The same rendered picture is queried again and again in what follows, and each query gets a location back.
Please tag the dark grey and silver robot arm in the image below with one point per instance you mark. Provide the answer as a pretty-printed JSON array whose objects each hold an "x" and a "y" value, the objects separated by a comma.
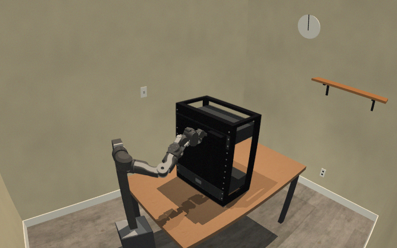
[{"x": 125, "y": 164}]

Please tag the black server rack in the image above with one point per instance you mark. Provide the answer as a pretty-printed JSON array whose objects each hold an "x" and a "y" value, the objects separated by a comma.
[{"x": 208, "y": 166}]

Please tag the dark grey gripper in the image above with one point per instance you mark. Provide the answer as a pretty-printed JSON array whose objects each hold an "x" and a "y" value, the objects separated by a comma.
[{"x": 194, "y": 136}]

